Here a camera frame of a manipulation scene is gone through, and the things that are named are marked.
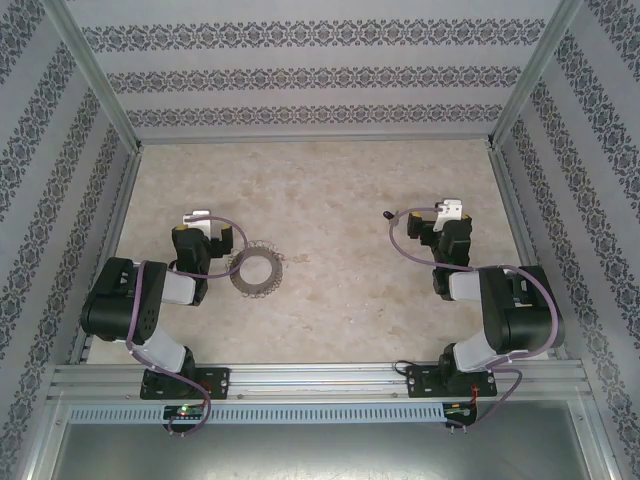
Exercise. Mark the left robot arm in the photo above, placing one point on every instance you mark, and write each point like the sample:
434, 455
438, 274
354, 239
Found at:
115, 300

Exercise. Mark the black-headed key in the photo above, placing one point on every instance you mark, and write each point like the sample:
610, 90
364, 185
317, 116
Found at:
388, 215

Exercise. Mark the aluminium corner post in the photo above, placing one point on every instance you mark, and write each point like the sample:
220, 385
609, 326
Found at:
537, 75
95, 80

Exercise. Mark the aluminium side rail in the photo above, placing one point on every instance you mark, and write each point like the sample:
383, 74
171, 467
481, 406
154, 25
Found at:
520, 235
112, 235

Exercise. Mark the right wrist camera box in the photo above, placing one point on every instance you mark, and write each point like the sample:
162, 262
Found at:
450, 212

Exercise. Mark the grey metal sheet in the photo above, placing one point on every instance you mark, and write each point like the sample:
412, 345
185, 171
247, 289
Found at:
320, 455

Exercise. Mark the aluminium frame bar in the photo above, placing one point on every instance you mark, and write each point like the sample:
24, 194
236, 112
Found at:
595, 445
42, 445

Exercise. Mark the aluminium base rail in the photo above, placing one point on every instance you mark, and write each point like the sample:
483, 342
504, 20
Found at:
320, 382

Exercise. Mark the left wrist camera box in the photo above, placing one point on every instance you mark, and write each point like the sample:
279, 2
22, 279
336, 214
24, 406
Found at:
200, 220

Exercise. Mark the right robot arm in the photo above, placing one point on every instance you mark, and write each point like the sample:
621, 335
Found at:
525, 310

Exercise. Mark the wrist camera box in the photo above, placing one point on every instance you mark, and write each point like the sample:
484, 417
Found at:
200, 220
450, 212

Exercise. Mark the aluminium back rail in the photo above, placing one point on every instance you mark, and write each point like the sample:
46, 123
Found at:
315, 140

